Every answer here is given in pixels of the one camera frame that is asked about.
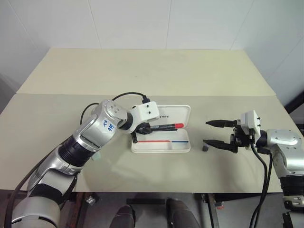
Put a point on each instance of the white open pencil case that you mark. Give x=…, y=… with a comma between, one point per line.
x=164, y=142

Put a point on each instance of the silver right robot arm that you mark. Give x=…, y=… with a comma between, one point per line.
x=285, y=152

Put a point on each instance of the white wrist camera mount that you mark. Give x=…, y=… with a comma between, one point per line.
x=249, y=122
x=146, y=111

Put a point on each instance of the black table frame bar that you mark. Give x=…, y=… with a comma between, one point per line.
x=145, y=201

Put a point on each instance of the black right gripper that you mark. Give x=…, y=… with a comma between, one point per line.
x=240, y=139

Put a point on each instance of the dark rounded shape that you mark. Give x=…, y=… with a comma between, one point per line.
x=181, y=213
x=125, y=217

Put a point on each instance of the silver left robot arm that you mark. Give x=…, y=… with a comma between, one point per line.
x=92, y=133

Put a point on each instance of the white handwritten label sticker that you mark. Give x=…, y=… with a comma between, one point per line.
x=108, y=125

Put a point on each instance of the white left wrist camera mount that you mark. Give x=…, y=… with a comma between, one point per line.
x=146, y=111

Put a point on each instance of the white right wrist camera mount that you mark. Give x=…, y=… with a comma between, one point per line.
x=249, y=122

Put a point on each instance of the small pale green object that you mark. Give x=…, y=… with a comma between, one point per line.
x=96, y=157

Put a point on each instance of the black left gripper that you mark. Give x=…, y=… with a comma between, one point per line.
x=141, y=128

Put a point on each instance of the small metal bracket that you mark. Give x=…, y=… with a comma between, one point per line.
x=91, y=200

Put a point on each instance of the black table frame leg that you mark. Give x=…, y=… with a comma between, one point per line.
x=211, y=209

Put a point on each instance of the black marker with red cap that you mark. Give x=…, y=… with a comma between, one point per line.
x=169, y=126

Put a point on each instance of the dark furniture piece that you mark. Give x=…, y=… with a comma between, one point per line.
x=295, y=99

